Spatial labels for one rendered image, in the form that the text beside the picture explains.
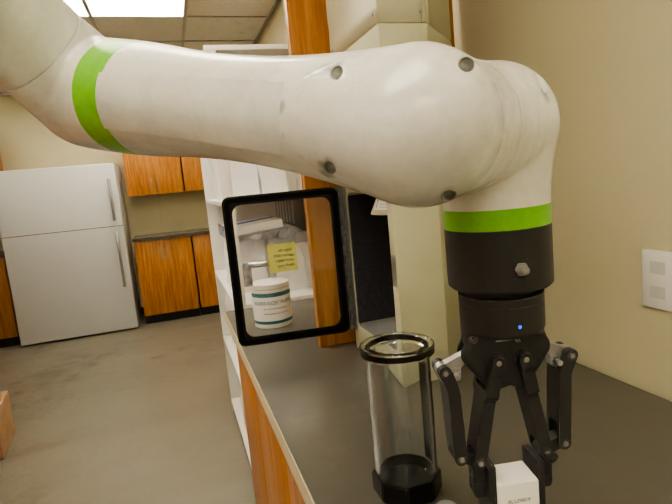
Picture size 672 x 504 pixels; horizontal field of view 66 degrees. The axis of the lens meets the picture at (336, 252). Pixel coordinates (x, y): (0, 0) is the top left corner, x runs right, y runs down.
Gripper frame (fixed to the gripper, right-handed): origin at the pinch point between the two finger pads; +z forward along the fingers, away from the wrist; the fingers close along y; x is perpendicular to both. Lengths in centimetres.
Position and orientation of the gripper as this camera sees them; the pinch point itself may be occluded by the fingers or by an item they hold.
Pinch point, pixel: (511, 490)
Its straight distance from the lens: 57.6
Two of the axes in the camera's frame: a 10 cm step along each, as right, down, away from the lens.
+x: 1.0, 1.4, -9.8
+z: 1.0, 9.8, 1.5
